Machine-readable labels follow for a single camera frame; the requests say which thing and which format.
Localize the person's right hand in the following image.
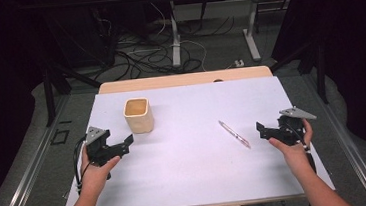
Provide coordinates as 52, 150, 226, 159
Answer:
266, 117, 318, 179

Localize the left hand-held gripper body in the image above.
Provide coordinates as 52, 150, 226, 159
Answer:
83, 123, 125, 170

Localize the person's left hand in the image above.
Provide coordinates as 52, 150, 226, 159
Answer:
76, 142, 125, 195

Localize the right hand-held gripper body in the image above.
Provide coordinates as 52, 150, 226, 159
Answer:
270, 104, 320, 148

